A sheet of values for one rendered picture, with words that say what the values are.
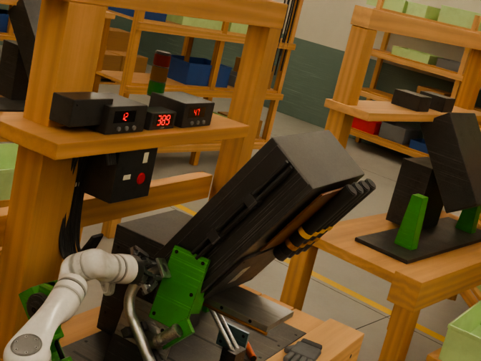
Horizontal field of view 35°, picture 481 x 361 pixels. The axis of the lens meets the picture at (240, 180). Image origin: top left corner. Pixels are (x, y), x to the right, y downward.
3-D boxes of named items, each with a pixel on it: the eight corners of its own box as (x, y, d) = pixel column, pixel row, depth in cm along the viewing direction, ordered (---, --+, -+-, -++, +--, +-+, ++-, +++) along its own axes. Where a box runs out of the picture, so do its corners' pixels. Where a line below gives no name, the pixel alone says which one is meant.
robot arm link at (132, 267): (97, 263, 198) (82, 263, 193) (132, 246, 195) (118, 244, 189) (107, 297, 195) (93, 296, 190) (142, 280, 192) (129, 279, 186)
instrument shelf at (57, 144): (247, 137, 255) (250, 125, 254) (54, 160, 178) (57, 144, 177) (186, 115, 266) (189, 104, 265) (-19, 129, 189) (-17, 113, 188)
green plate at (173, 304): (196, 332, 211) (223, 260, 211) (181, 333, 204) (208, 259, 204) (163, 315, 216) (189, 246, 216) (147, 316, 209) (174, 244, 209)
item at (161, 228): (199, 325, 250) (222, 228, 241) (142, 354, 224) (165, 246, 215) (154, 303, 258) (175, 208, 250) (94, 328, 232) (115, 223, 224)
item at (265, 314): (291, 320, 221) (294, 311, 220) (265, 336, 207) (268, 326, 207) (182, 270, 239) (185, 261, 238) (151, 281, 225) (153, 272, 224)
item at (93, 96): (109, 124, 199) (114, 98, 197) (69, 127, 186) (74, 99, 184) (89, 117, 202) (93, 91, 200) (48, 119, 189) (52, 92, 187)
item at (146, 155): (149, 196, 219) (159, 146, 215) (110, 205, 204) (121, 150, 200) (116, 183, 224) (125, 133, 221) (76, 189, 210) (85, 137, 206)
